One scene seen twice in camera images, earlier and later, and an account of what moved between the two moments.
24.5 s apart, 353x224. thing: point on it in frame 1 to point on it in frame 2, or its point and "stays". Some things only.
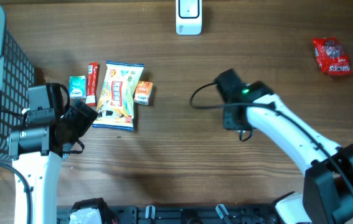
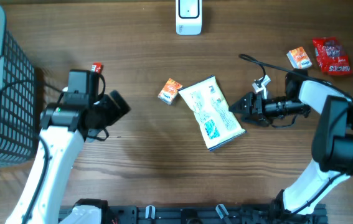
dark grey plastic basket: [5, 70] stays
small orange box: [143, 92] to [169, 92]
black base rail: [185, 214] stays
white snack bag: [116, 108] to [216, 122]
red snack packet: [331, 56] stays
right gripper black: [230, 121] to [251, 98]
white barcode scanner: [188, 14] stays
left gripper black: [83, 121] to [115, 112]
